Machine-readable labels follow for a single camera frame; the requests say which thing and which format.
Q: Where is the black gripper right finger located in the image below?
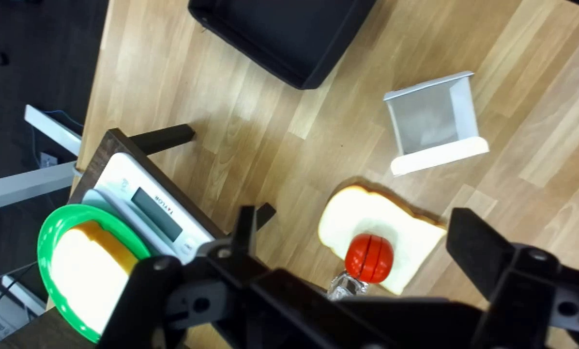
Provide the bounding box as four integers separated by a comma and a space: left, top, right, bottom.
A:
446, 208, 579, 349

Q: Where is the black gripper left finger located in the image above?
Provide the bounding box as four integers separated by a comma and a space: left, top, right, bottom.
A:
97, 204, 271, 349

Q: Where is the green plate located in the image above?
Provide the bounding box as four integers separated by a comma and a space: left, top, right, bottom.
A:
35, 202, 153, 345

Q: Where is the toy bread slice brown crust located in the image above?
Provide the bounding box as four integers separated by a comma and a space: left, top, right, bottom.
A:
316, 180, 449, 297

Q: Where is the small glass shaker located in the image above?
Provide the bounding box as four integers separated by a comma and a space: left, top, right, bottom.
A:
326, 270, 370, 303

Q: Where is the white carton blue triangle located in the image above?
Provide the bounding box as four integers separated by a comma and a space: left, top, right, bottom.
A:
382, 70, 490, 178

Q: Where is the black rectangular tray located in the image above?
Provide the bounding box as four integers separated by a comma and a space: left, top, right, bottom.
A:
186, 0, 378, 91

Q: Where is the grey metal table frame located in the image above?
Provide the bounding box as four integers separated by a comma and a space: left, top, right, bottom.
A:
0, 103, 85, 217

